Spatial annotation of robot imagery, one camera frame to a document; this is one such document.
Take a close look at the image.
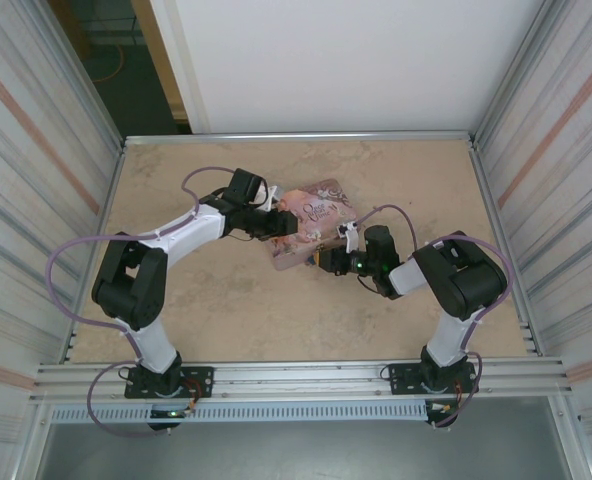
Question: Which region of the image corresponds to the orange floor cable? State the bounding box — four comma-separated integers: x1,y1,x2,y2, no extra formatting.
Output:
94,43,128,84

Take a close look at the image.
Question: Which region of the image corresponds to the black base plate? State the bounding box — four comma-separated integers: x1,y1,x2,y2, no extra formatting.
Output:
124,365,215,400
387,361,479,397

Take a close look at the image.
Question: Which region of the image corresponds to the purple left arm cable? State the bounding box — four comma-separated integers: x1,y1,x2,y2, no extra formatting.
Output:
45,167,238,439

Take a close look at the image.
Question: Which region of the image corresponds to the aluminium table edge bar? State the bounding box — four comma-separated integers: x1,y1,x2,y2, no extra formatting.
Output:
122,130,478,148

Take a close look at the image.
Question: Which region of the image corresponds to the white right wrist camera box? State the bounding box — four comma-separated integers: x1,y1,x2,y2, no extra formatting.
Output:
336,221,365,254

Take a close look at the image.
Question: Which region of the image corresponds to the aluminium mounting rail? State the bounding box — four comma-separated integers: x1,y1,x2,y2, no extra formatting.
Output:
29,355,575,407

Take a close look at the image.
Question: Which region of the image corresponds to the grey metal sheet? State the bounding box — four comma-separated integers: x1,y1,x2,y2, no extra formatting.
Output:
34,397,577,480

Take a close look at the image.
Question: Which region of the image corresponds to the aluminium side rail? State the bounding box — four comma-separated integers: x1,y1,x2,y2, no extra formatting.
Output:
65,144,127,362
470,142,545,357

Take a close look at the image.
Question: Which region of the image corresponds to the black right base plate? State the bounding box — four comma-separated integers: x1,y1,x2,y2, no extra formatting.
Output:
387,361,479,397

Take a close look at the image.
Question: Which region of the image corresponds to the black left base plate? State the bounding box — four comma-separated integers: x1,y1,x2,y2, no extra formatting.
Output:
124,365,215,400

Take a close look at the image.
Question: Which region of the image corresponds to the grey slotted cable duct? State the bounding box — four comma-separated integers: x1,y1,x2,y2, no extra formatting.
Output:
48,401,430,424

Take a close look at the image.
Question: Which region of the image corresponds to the pink printed tin box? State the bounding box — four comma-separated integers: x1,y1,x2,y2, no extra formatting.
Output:
264,176,360,273

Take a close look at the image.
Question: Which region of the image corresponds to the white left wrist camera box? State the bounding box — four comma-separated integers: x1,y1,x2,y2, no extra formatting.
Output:
255,183,286,213

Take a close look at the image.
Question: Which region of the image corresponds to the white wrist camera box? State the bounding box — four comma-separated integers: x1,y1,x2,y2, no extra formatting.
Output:
255,183,286,213
336,221,365,254

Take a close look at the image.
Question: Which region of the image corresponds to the wooden door frame strip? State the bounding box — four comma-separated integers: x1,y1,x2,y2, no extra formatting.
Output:
129,0,193,122

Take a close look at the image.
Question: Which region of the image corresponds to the aluminium frame post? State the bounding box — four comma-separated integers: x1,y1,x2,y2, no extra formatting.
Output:
473,0,562,149
48,0,127,151

